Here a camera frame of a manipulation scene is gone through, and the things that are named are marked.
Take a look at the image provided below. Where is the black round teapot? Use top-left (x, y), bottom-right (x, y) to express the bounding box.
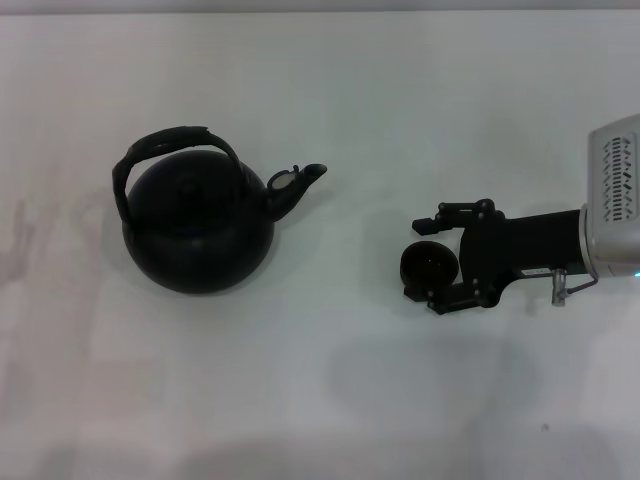
top-left (110, 124), bottom-right (329, 296)

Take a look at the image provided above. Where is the right arm cable with plug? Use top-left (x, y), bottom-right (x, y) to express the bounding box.
top-left (549, 268), bottom-right (599, 308)

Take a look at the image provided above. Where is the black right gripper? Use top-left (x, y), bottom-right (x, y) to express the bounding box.
top-left (402, 198), bottom-right (595, 318)

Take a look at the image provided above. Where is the small dark teacup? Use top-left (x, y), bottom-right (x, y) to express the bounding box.
top-left (399, 240), bottom-right (459, 289)

